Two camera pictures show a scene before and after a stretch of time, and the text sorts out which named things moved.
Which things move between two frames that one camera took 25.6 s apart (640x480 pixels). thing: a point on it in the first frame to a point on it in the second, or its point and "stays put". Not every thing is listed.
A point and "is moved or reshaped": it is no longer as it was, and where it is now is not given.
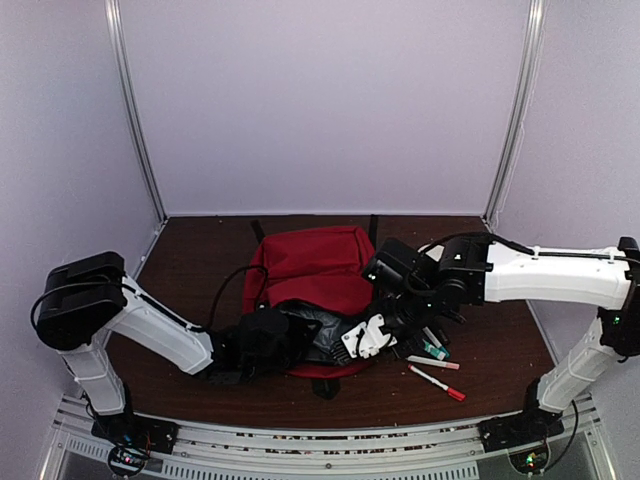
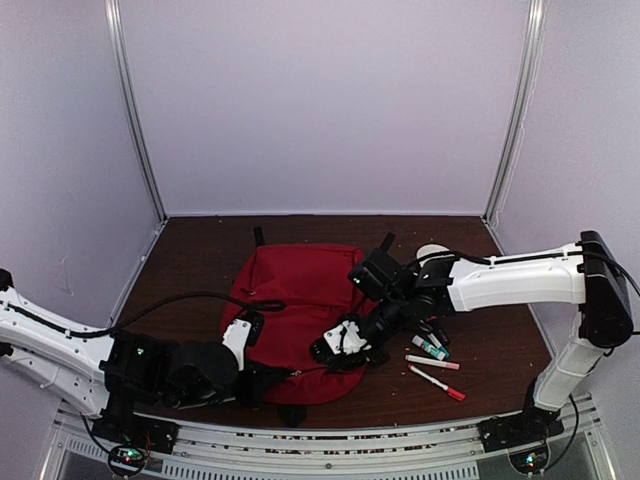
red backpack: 322,265 is moved or reshaped
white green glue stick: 434,350 stays put
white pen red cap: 450,391 stays put
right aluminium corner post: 537,15 stays put
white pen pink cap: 432,361 stays put
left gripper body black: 289,351 to 244,397
